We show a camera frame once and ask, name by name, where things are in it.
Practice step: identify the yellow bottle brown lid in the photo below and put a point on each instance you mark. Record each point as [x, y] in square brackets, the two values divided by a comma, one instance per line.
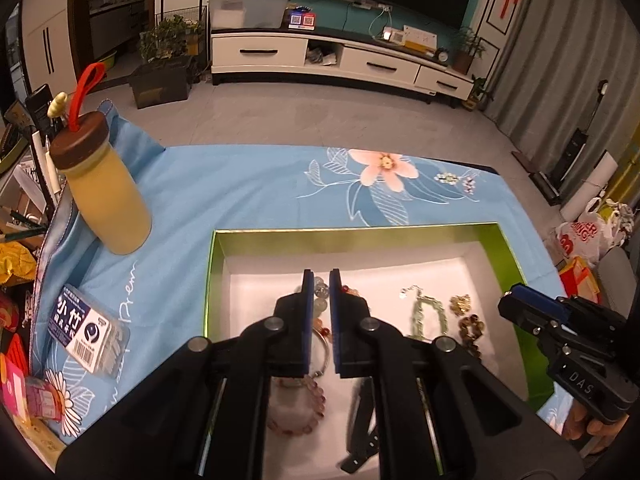
[102, 187]

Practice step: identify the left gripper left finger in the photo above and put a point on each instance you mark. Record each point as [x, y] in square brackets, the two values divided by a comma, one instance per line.
[202, 413]

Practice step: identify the white tv cabinet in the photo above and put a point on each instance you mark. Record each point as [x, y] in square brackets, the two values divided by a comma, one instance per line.
[279, 52]

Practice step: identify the white red plastic bag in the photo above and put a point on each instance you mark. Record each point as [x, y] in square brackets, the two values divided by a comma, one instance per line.
[602, 226]

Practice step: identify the black wrist watch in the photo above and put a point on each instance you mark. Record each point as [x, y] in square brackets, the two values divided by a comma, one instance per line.
[362, 439]

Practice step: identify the floss pick box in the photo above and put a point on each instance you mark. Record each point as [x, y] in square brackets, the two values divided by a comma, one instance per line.
[96, 340]

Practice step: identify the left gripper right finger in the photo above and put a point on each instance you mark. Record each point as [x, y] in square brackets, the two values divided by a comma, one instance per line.
[440, 413]

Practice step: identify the right hand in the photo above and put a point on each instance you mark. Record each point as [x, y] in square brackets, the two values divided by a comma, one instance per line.
[579, 422]

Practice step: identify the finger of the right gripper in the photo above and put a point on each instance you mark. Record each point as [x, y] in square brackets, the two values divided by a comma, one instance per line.
[520, 312]
[539, 303]

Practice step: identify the silver bangle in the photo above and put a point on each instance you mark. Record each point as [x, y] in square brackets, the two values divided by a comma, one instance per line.
[320, 355]

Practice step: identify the gold clover brooch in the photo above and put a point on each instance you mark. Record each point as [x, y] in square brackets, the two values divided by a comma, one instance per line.
[460, 305]

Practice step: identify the potted green plant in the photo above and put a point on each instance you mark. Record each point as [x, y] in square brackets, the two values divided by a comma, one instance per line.
[173, 55]

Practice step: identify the green cardboard box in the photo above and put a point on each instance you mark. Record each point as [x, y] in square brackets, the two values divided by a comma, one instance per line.
[249, 270]

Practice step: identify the grey curtain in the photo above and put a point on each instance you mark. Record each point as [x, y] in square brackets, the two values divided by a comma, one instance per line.
[574, 63]

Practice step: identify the blue floral tablecloth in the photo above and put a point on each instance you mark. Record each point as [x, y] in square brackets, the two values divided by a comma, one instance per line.
[159, 290]

